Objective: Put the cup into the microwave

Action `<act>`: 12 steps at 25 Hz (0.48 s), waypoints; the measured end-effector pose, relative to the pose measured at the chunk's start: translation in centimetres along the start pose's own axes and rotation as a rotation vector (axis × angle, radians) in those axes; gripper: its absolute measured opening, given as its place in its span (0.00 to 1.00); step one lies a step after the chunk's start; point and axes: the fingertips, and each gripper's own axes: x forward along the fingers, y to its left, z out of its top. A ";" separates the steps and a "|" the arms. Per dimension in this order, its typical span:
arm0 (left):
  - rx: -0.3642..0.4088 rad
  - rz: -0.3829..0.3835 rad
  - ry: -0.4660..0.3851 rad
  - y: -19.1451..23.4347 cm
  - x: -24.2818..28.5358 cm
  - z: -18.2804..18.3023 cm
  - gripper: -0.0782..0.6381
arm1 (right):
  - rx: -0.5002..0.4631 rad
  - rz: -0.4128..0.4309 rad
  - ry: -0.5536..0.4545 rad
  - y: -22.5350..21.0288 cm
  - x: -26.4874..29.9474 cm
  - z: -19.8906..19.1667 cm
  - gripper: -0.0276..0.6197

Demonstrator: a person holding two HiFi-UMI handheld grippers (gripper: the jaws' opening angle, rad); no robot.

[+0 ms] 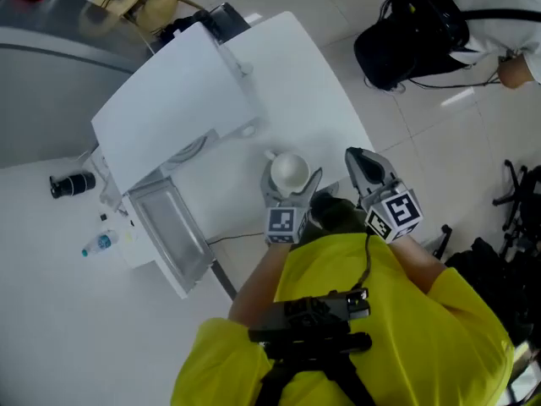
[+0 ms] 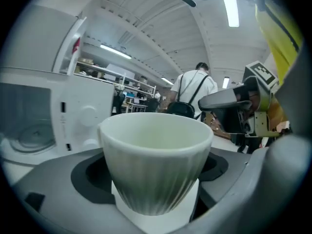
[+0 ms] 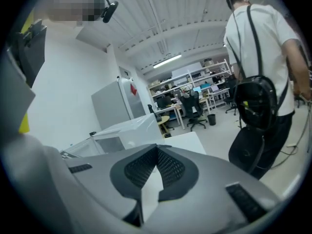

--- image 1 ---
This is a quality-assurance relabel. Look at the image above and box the black office chair base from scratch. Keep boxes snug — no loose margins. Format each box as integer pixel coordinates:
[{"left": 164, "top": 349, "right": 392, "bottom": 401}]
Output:
[{"left": 491, "top": 158, "right": 541, "bottom": 249}]

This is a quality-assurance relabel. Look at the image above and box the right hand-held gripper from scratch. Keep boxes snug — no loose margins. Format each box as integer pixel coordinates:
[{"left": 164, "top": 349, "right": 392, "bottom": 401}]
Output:
[{"left": 344, "top": 146, "right": 424, "bottom": 244}]

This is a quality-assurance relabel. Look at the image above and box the black backpack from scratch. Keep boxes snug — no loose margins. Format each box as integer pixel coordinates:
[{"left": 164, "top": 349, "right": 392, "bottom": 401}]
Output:
[{"left": 352, "top": 0, "right": 471, "bottom": 92}]

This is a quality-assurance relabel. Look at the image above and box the black chair back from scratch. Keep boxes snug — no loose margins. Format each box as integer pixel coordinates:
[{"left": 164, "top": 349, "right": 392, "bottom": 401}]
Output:
[{"left": 159, "top": 1, "right": 251, "bottom": 45}]

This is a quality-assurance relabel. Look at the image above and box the black chest camera mount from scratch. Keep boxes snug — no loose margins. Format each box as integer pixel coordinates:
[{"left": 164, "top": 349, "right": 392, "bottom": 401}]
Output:
[{"left": 247, "top": 287, "right": 374, "bottom": 406}]

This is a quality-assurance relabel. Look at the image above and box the black bag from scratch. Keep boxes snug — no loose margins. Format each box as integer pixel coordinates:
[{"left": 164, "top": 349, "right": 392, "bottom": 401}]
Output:
[{"left": 444, "top": 236, "right": 534, "bottom": 348}]

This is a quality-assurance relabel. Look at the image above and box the person's right forearm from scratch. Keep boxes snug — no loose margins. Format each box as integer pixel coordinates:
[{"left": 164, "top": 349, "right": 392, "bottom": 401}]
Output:
[{"left": 385, "top": 238, "right": 450, "bottom": 296}]

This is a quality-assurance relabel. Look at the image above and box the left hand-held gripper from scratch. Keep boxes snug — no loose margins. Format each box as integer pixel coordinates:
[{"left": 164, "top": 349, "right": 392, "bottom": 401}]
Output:
[{"left": 260, "top": 162, "right": 324, "bottom": 245}]

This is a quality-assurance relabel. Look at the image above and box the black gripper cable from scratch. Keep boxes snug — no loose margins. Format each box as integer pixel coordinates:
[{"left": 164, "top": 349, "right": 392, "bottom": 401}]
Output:
[{"left": 357, "top": 233, "right": 374, "bottom": 290}]

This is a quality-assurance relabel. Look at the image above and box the white cup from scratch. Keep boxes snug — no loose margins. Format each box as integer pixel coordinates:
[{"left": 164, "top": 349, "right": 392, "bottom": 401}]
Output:
[{"left": 264, "top": 150, "right": 311, "bottom": 199}]

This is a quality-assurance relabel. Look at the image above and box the grey metal cabinet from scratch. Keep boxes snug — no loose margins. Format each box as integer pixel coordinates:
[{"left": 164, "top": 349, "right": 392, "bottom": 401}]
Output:
[{"left": 0, "top": 0, "right": 147, "bottom": 169}]

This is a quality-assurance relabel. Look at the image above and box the person's left forearm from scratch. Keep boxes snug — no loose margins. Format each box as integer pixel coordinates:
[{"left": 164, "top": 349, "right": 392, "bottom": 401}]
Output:
[{"left": 227, "top": 240, "right": 298, "bottom": 326}]

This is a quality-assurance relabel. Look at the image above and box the clear plastic water bottle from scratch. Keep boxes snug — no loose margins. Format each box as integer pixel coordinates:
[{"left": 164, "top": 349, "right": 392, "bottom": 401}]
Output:
[{"left": 80, "top": 229, "right": 120, "bottom": 258}]

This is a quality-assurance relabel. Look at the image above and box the black cylindrical flask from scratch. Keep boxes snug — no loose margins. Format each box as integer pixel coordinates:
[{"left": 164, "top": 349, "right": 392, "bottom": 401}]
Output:
[{"left": 48, "top": 171, "right": 97, "bottom": 200}]

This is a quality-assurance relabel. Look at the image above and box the yellow shirt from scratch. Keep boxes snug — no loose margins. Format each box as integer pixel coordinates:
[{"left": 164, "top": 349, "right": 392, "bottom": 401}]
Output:
[{"left": 170, "top": 232, "right": 516, "bottom": 406}]

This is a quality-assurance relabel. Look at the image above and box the black floor cable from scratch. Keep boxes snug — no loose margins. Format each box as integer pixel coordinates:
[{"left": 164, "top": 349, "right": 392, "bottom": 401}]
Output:
[{"left": 205, "top": 231, "right": 266, "bottom": 245}]

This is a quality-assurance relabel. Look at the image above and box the white microwave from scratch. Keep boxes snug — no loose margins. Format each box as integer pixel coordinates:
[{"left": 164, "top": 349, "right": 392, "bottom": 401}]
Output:
[{"left": 90, "top": 21, "right": 271, "bottom": 300}]

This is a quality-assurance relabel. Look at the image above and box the person's dark trouser leg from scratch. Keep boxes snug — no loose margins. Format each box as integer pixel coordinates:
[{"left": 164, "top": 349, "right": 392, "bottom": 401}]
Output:
[{"left": 309, "top": 182, "right": 369, "bottom": 237}]

